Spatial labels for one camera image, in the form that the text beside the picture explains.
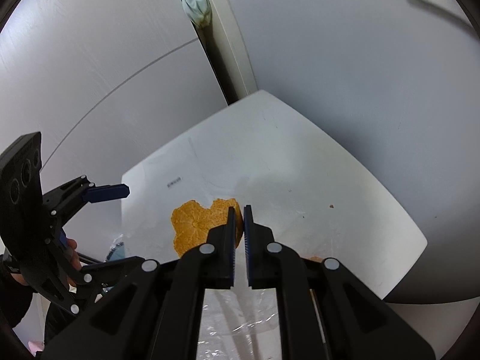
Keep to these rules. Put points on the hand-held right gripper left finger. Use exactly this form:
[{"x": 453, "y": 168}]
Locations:
[{"x": 231, "y": 232}]

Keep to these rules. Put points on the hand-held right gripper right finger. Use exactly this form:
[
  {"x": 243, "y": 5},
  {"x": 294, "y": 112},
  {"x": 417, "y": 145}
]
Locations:
[{"x": 247, "y": 255}]

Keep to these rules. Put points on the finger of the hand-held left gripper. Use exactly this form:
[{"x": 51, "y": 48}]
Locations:
[
  {"x": 112, "y": 266},
  {"x": 108, "y": 192}
]

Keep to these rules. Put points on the lined trash bin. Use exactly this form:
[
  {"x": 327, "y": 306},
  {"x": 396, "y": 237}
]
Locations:
[{"x": 116, "y": 249}]

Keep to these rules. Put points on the large orange peel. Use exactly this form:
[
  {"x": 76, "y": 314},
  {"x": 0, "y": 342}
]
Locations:
[{"x": 191, "y": 225}]

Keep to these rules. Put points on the clear plastic sheet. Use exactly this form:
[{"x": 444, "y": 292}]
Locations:
[{"x": 240, "y": 318}]

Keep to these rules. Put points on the person's left forearm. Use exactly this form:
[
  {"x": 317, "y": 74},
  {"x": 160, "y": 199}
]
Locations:
[{"x": 15, "y": 303}]

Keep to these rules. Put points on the person's left hand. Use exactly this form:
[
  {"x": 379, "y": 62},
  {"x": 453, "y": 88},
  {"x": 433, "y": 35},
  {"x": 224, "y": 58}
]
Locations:
[{"x": 73, "y": 249}]

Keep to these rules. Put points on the white nightstand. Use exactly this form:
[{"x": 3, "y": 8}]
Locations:
[{"x": 300, "y": 150}]

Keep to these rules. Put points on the white wardrobe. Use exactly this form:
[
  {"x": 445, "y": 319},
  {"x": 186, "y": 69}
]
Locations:
[{"x": 93, "y": 45}]

